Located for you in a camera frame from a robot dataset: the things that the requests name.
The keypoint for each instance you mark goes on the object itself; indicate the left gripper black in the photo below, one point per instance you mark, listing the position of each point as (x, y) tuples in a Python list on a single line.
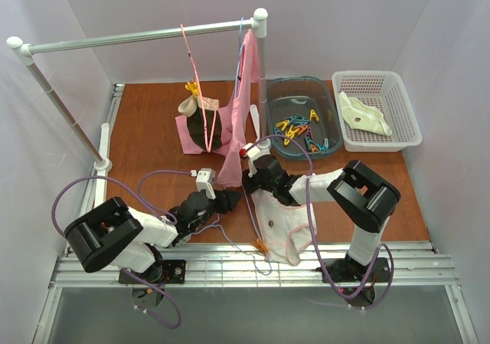
[(221, 201)]

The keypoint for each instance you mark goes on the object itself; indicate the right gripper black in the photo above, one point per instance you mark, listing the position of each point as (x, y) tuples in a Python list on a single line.
[(251, 179)]

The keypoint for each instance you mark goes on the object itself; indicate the pink garment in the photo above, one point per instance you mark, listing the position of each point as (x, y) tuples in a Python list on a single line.
[(233, 116)]

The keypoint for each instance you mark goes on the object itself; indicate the white pink-trimmed underwear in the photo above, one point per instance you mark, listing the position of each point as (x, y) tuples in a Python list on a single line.
[(284, 229)]

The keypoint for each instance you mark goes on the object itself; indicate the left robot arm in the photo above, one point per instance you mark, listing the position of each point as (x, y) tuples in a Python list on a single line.
[(115, 234)]

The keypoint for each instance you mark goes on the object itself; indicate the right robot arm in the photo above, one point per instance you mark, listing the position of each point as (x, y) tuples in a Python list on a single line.
[(364, 196)]

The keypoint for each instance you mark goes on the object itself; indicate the dark green beige underwear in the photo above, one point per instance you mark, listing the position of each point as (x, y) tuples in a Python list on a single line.
[(188, 107)]

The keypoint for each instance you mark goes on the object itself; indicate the yellow clothespin on hanger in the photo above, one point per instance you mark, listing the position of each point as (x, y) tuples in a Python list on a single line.
[(192, 86)]

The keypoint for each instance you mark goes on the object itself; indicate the cream underwear in basket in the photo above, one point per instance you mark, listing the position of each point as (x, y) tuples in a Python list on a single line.
[(362, 117)]

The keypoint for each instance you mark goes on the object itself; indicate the blue hanger with pink garment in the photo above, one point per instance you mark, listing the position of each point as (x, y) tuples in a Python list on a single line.
[(239, 56)]

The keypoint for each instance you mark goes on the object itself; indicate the yellow clothespin centre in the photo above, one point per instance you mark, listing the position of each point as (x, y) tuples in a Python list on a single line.
[(290, 134)]

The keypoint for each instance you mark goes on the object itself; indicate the magenta clothespin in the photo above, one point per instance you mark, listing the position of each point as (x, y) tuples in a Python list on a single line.
[(308, 133)]

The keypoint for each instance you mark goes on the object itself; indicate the light blue clothespin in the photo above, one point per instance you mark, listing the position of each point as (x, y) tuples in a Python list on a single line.
[(296, 121)]

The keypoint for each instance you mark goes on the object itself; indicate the teal transparent plastic bin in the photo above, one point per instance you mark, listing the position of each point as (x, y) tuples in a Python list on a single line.
[(296, 96)]

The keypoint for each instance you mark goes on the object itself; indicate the white plastic basket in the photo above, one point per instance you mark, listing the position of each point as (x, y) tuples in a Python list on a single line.
[(384, 90)]

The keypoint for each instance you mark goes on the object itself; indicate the clothes rack with white feet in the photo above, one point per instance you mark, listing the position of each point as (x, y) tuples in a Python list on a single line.
[(102, 165)]

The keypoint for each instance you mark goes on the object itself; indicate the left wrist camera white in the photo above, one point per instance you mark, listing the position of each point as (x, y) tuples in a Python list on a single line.
[(204, 180)]

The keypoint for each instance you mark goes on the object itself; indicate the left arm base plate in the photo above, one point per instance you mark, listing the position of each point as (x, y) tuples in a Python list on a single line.
[(164, 271)]

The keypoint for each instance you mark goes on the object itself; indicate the aluminium rail frame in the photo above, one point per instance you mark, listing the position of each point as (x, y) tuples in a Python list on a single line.
[(419, 266)]

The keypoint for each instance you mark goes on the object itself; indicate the pink wire hanger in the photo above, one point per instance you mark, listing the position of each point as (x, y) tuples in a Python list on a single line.
[(203, 103)]

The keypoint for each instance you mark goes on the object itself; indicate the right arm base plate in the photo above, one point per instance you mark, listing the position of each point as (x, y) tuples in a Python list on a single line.
[(347, 270)]

